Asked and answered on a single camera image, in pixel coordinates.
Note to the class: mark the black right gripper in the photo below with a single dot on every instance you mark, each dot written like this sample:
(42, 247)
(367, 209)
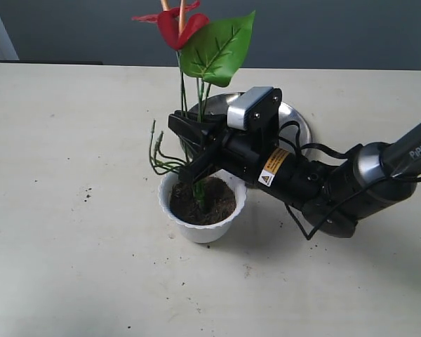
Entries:
(289, 177)

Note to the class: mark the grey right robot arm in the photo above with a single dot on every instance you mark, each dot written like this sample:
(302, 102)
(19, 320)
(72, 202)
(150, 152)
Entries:
(332, 199)

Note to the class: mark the white plastic flower pot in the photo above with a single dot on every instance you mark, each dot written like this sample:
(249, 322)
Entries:
(206, 217)

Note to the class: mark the round steel plate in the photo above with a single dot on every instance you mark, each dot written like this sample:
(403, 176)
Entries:
(218, 104)

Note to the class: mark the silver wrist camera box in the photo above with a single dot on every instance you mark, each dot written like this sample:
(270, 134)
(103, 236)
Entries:
(257, 108)

